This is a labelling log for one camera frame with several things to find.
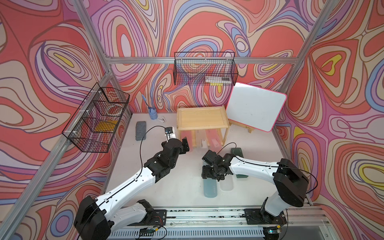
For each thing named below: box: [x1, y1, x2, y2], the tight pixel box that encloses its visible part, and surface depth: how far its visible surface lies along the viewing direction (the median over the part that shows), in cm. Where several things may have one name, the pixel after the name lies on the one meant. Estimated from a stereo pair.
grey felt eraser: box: [135, 121, 147, 141], surface depth 107 cm
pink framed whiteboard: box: [226, 82, 287, 133], surface depth 101 cm
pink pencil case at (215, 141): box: [205, 129, 224, 154], surface depth 101 cm
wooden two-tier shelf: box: [176, 105, 231, 148], surface depth 92 cm
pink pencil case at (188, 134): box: [180, 130, 193, 149], surface depth 106 cm
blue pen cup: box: [149, 107, 158, 120], surface depth 114 cm
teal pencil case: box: [203, 178, 218, 198], surface depth 80 cm
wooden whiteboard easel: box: [228, 119, 255, 134], surface depth 108 cm
